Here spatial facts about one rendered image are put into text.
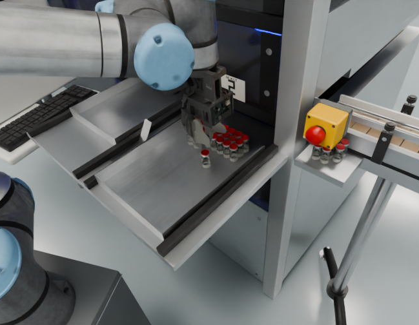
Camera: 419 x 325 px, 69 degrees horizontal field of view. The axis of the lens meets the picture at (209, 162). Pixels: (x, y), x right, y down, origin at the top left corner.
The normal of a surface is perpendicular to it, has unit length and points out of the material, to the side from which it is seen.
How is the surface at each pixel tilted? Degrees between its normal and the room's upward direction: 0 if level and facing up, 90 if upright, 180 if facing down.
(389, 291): 0
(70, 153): 0
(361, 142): 90
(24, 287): 90
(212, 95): 90
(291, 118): 90
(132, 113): 0
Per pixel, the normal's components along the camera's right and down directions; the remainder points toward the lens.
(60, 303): 0.92, -0.23
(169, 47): 0.40, 0.60
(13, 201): 0.99, 0.02
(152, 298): -0.08, -0.72
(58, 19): 0.37, -0.33
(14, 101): 0.84, 0.31
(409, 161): -0.68, 0.55
